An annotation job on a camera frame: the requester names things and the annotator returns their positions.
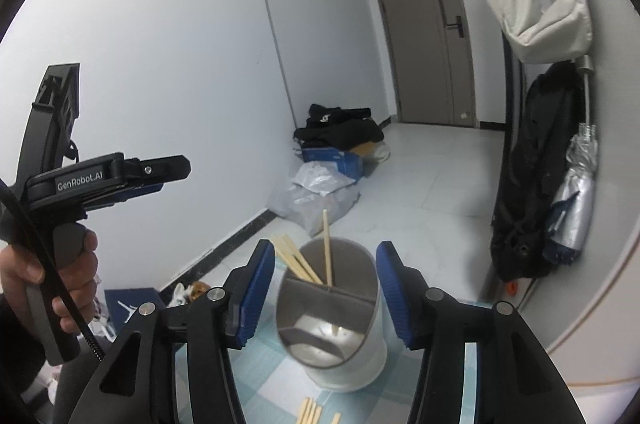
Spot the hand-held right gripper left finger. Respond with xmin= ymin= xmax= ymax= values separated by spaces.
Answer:
xmin=65 ymin=239 xmax=277 ymax=424

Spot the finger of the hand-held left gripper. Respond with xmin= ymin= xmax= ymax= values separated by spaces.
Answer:
xmin=85 ymin=183 xmax=164 ymax=211
xmin=122 ymin=155 xmax=192 ymax=188

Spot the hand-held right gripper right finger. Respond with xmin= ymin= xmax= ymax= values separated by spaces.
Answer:
xmin=376 ymin=240 xmax=588 ymax=424

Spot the white grey utensil holder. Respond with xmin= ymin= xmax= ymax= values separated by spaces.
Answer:
xmin=275 ymin=237 xmax=389 ymax=393

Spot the person's left hand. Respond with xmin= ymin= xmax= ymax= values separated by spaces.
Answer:
xmin=0 ymin=229 xmax=100 ymax=335

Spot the white crumpled paper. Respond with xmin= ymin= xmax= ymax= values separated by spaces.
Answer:
xmin=167 ymin=283 xmax=189 ymax=308

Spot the teal plaid placemat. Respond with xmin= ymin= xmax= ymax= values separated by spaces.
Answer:
xmin=172 ymin=299 xmax=483 ymax=424

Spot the large grey parcel bag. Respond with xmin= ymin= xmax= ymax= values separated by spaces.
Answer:
xmin=267 ymin=181 xmax=362 ymax=238

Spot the small grey parcel bag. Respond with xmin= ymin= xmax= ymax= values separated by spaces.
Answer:
xmin=292 ymin=161 xmax=352 ymax=205

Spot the brown cardboard box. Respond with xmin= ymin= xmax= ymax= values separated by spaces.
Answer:
xmin=350 ymin=141 xmax=391 ymax=163

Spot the blue cardboard box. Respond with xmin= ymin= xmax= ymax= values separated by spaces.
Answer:
xmin=301 ymin=147 xmax=365 ymax=183

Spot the black clothes pile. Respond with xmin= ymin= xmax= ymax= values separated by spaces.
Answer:
xmin=293 ymin=103 xmax=385 ymax=147

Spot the black hanging jacket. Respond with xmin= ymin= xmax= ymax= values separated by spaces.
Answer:
xmin=491 ymin=62 xmax=586 ymax=282

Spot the silver folded umbrella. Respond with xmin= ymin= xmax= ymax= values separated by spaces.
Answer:
xmin=542 ymin=57 xmax=599 ymax=265

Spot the grey entrance door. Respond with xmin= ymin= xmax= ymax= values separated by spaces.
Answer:
xmin=364 ymin=0 xmax=476 ymax=127

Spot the black cable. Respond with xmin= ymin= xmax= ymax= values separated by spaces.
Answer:
xmin=0 ymin=181 xmax=107 ymax=362

